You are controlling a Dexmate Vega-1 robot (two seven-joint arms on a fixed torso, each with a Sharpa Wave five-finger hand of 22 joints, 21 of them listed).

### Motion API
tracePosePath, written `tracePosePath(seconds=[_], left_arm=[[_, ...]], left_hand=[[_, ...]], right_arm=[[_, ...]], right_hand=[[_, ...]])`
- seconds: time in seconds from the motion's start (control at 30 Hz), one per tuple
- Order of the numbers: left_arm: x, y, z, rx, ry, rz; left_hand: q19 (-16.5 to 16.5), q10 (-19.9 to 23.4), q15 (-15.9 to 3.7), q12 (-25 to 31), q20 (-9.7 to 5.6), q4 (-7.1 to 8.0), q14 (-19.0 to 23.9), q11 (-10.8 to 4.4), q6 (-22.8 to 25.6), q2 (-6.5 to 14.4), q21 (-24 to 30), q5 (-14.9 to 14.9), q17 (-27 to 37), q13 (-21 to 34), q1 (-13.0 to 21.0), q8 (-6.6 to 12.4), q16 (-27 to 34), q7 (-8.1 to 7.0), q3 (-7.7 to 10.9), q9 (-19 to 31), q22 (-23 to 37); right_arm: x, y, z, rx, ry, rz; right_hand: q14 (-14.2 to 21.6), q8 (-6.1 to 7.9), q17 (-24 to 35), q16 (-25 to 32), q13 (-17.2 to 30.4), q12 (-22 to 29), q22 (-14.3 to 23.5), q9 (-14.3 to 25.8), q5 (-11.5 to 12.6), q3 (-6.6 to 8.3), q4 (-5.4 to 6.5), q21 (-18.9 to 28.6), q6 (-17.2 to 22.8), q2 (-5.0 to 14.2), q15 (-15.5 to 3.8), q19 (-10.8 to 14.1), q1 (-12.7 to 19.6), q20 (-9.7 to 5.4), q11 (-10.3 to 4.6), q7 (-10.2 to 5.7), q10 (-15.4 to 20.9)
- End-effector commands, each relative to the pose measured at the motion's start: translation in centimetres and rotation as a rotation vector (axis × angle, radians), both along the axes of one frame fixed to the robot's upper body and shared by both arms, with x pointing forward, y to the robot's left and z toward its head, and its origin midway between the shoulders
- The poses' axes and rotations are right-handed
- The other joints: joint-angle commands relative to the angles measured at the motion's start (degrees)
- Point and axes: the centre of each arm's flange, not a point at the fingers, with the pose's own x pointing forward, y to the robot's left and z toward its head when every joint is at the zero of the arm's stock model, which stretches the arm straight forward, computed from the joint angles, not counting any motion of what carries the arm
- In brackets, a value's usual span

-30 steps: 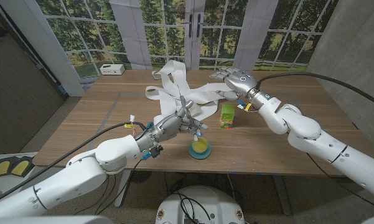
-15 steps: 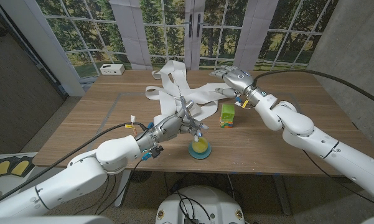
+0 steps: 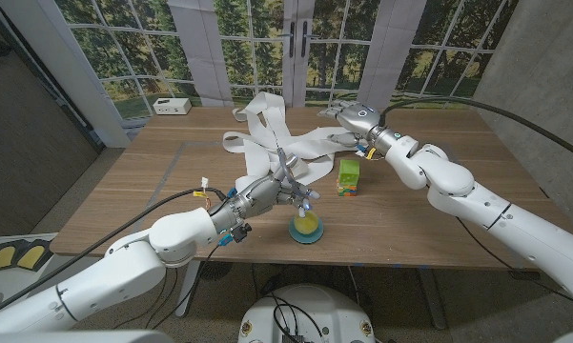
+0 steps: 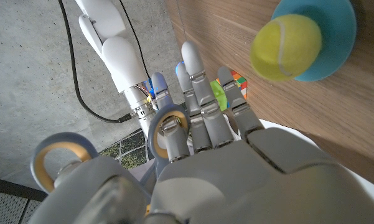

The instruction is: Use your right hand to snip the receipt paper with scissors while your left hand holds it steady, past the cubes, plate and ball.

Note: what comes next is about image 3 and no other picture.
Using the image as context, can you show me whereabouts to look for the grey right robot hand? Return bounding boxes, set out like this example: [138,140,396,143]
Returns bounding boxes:
[317,99,406,157]

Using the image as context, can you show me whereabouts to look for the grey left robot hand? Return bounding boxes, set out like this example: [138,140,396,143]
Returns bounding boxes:
[208,164,322,235]

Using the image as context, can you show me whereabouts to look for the grey orange-handled scissors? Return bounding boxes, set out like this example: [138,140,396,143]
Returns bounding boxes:
[275,146,300,192]

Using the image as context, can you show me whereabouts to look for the white receipt paper strip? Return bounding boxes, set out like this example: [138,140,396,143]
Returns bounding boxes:
[222,91,363,194]

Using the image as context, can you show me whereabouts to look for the yellow tennis ball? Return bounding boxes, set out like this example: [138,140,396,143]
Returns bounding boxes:
[293,212,320,235]

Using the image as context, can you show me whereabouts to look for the small blue plate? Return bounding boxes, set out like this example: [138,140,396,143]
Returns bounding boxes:
[288,216,325,245]

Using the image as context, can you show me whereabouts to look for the green cube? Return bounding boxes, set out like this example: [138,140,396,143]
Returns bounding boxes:
[338,159,361,187]

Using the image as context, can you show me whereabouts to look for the printed window forest backdrop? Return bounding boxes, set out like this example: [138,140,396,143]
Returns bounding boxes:
[54,0,521,120]

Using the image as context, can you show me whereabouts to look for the multicoloured puzzle cube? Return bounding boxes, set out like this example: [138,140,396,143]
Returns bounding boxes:
[336,178,358,197]

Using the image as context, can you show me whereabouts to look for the white table leg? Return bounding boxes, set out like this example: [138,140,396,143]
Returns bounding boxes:
[174,260,202,318]

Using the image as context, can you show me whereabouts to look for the white socket box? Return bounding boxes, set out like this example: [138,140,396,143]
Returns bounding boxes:
[153,97,193,116]

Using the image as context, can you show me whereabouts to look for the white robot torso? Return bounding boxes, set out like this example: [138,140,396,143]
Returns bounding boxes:
[237,284,377,343]

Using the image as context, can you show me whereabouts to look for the grey table leg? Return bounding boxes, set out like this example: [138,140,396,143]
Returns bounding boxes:
[418,268,448,331]

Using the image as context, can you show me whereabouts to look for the yellow black foot pedal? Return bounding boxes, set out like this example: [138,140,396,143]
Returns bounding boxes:
[0,241,18,273]
[16,239,53,272]

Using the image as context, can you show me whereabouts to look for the dark brown door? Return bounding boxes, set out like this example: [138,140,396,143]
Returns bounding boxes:
[0,9,101,238]

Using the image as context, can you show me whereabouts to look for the white floor platform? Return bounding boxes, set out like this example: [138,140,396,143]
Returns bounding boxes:
[0,232,99,334]

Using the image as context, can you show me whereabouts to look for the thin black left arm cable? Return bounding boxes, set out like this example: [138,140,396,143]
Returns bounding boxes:
[147,242,220,330]

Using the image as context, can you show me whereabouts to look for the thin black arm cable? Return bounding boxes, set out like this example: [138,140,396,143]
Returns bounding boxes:
[455,216,573,299]
[147,242,220,330]

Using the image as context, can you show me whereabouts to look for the black torso cable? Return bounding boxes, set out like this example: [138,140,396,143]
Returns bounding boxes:
[264,293,325,342]

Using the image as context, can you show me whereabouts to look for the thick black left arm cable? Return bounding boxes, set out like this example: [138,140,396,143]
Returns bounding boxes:
[0,187,228,321]

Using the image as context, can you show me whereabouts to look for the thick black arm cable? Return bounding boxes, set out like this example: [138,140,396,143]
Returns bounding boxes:
[0,187,228,321]
[379,96,573,164]

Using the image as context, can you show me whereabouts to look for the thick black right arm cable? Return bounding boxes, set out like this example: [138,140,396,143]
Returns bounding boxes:
[379,96,573,164]

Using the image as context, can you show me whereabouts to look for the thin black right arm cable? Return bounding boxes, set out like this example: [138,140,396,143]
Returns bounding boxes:
[455,216,573,299]

